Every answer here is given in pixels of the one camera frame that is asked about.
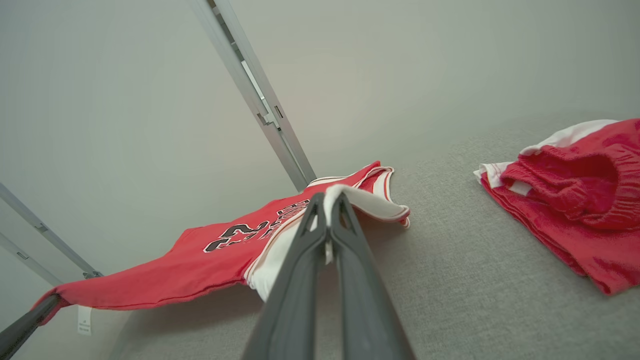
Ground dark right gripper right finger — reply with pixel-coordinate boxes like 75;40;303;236
329;192;416;360

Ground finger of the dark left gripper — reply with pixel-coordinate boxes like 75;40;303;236
0;294;62;360

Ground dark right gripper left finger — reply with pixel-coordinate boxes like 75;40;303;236
241;192;329;360

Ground red basketball jersey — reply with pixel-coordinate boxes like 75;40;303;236
31;160;411;336

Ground red shorts with white stripes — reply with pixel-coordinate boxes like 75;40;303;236
473;118;640;296

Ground thin grey partition post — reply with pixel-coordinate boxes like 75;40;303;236
0;182;104;281
0;232;65;287

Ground grey double partition post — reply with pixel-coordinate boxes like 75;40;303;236
186;0;318;193

